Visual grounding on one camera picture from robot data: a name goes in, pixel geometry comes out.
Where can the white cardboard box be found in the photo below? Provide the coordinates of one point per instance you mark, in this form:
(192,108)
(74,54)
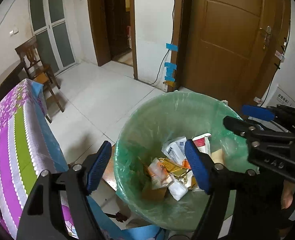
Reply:
(280,97)

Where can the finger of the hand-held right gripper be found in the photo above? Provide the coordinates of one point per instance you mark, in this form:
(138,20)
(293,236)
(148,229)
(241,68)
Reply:
(257,112)
(237,127)

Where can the dark wooden door frame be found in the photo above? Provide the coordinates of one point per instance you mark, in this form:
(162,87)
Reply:
(97,30)

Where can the gold foil wrapper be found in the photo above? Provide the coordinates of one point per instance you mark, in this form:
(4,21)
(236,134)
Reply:
(173,166)

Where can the blue tape patch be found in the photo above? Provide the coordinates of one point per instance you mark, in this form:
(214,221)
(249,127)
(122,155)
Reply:
(170,67)

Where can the white foil pouch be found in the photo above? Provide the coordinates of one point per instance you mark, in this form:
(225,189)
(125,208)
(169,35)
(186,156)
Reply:
(173,150)

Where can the white wall switch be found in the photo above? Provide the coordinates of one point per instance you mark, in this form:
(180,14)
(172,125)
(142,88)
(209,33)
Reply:
(13,32)

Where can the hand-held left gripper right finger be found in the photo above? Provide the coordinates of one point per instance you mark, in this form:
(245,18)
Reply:
(196,166)

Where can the brown wooden door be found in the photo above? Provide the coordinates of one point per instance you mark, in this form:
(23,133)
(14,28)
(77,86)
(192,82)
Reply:
(225,42)

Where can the wooden chair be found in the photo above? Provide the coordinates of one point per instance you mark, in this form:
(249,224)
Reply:
(29,52)

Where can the bin with green plastic liner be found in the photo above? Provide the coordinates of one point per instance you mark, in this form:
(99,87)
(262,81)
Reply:
(162,120)

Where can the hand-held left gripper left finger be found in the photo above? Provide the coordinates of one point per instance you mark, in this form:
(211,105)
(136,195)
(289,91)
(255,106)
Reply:
(98,166)

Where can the frosted glass double door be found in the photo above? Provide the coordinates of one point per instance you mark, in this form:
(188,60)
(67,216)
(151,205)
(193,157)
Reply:
(59,42)

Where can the white red medicine box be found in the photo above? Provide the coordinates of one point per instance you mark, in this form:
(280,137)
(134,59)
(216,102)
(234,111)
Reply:
(203,142)

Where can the person's right hand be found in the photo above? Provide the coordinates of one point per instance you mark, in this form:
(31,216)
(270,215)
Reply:
(288,195)

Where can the red white wall sticker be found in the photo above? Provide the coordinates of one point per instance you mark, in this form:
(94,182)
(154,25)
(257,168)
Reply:
(279,55)

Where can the tan cube box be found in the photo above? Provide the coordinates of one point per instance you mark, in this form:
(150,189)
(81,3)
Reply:
(217,157)

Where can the low wooden stool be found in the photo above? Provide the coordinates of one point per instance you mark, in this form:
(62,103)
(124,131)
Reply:
(109,177)

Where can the blue plastic item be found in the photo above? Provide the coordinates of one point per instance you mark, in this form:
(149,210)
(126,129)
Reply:
(142,231)

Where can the dark wooden dining table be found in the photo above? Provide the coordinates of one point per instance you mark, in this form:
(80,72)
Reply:
(2,85)

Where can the purple floral tablecloth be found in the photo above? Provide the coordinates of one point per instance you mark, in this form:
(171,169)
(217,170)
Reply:
(19,142)

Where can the blue tape strip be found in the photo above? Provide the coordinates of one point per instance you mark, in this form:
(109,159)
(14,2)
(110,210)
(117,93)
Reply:
(171,47)

